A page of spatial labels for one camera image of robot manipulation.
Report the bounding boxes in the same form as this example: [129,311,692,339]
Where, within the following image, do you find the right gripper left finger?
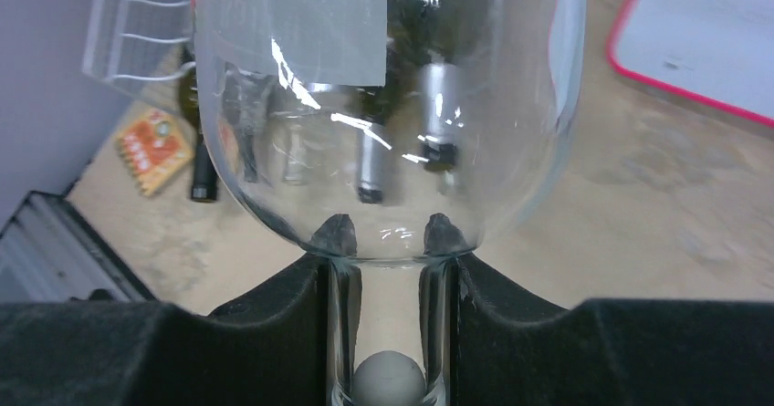
[1,255,327,405]

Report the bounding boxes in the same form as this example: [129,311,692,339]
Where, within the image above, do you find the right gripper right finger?
[455,255,773,405]

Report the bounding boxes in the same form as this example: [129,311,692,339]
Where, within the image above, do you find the orange card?
[114,108,194,197]

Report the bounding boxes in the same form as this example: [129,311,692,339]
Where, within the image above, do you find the clear square glass bottle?
[282,119,309,186]

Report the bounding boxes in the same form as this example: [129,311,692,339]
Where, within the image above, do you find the white wire wine rack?
[81,0,192,110]

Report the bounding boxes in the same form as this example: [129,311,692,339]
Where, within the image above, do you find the red framed whiteboard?
[606,0,773,127]

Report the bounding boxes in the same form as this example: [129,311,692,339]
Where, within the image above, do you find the dark bottle brown label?
[356,87,391,204]

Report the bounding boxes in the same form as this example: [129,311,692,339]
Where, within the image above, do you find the dark bottle white label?
[177,46,219,203]

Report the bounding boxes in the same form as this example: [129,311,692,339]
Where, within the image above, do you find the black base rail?
[1,192,156,304]

